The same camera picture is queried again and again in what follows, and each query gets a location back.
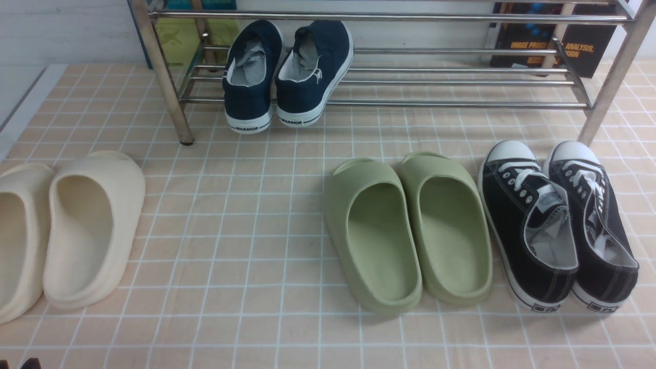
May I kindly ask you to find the black canvas sneaker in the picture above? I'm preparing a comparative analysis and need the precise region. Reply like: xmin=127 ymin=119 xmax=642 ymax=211
xmin=478 ymin=140 xmax=579 ymax=313
xmin=543 ymin=141 xmax=640 ymax=314

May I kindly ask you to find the silver metal shoe rack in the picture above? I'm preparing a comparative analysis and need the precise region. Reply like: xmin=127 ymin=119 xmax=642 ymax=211
xmin=129 ymin=1 xmax=654 ymax=146

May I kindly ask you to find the left green foam slide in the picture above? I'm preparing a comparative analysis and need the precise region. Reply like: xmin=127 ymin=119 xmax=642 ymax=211
xmin=323 ymin=157 xmax=423 ymax=316

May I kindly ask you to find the green foam slide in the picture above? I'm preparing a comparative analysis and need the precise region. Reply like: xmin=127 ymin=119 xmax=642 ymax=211
xmin=398 ymin=152 xmax=494 ymax=305
xmin=323 ymin=157 xmax=423 ymax=316

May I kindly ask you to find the right navy canvas sneaker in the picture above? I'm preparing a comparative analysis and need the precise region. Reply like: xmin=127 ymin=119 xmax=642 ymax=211
xmin=275 ymin=20 xmax=354 ymax=128

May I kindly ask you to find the navy canvas sneaker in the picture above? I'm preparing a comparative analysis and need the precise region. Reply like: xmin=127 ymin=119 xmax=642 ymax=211
xmin=275 ymin=20 xmax=354 ymax=128
xmin=222 ymin=19 xmax=284 ymax=135

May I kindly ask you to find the peach checkered floor mat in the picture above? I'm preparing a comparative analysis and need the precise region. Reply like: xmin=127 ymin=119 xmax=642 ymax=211
xmin=2 ymin=61 xmax=654 ymax=368

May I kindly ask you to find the right green foam slide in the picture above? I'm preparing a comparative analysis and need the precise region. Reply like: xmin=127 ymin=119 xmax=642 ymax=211
xmin=398 ymin=152 xmax=494 ymax=305

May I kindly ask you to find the left navy canvas sneaker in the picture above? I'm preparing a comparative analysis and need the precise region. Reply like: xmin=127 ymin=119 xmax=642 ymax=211
xmin=222 ymin=19 xmax=284 ymax=135

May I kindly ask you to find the right cream foam slide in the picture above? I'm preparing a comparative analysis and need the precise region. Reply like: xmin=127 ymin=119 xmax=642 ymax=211
xmin=43 ymin=150 xmax=146 ymax=310

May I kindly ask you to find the cream foam slide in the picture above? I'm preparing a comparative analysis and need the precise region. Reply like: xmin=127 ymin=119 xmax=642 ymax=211
xmin=43 ymin=150 xmax=146 ymax=310
xmin=1 ymin=162 xmax=54 ymax=324

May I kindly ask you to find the black image processing book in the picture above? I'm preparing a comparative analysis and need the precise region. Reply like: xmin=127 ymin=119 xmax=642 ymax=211
xmin=482 ymin=2 xmax=616 ymax=78

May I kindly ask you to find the left cream foam slide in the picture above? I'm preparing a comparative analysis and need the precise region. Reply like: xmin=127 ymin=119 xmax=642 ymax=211
xmin=1 ymin=162 xmax=54 ymax=324

